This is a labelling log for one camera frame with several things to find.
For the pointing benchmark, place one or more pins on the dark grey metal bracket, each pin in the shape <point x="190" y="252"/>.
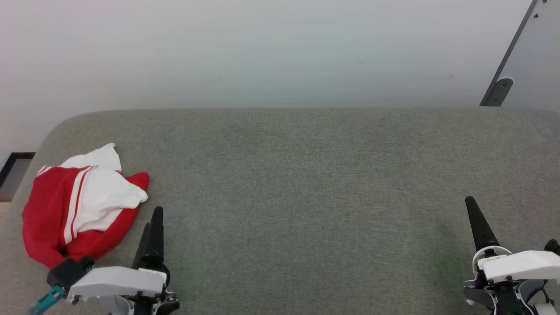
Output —
<point x="503" y="89"/>

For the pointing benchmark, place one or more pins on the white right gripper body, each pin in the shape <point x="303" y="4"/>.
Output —
<point x="520" y="264"/>

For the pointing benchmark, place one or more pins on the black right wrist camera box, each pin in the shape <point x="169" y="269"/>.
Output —
<point x="553" y="246"/>

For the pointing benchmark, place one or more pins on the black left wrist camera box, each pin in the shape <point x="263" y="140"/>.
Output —
<point x="68" y="271"/>

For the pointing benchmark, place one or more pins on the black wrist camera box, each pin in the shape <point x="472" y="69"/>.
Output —
<point x="68" y="271"/>
<point x="553" y="246"/>

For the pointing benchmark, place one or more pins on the black framed floor object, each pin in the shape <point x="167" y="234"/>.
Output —
<point x="13" y="162"/>

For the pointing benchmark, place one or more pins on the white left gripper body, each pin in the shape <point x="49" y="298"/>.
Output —
<point x="118" y="282"/>

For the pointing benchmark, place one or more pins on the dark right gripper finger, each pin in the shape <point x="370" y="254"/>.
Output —
<point x="481" y="227"/>

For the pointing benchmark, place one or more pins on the red and white basketball jersey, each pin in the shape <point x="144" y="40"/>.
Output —
<point x="48" y="210"/>

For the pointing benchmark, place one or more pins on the light grey panel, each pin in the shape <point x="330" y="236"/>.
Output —
<point x="538" y="57"/>

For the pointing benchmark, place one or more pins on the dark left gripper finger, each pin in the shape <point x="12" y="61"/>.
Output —
<point x="141" y="253"/>
<point x="156" y="240"/>

